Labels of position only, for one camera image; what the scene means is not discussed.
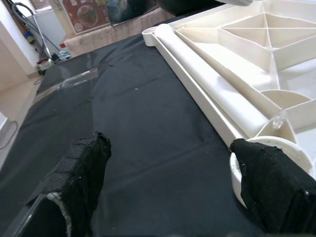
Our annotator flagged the white plastic table leg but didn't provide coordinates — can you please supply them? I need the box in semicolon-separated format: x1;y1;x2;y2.
154;24;271;131

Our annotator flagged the narrow clear tape strip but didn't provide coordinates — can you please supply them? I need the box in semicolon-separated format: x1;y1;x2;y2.
37;68;99;96

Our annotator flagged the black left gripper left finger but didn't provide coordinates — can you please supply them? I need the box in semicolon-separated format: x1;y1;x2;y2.
2;131;112;237

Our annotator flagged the dark glass pan lid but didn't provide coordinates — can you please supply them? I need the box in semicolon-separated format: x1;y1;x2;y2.
106;0;158;27

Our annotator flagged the pink fleece cover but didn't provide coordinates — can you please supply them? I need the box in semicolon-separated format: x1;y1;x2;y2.
60;9;176;57

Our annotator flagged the white plastic table top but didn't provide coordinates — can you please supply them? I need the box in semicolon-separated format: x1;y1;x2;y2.
142;0;316;209

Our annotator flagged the orange-lid box with red poster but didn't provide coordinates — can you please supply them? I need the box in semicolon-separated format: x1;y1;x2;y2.
61;0;111;34

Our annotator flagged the black tablecloth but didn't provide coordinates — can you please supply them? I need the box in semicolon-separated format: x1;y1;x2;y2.
0;14;266;237

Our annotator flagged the grey upright vacuum cleaner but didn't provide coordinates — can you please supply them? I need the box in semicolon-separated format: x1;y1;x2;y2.
8;1;54;75

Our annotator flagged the black wok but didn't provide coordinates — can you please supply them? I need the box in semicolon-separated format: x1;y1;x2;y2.
157;0;227;17

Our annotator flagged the black floor cable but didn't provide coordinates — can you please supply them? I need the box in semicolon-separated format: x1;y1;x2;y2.
0;120;19;151

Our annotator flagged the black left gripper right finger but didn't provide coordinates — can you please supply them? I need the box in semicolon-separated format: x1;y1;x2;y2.
230;138;316;235

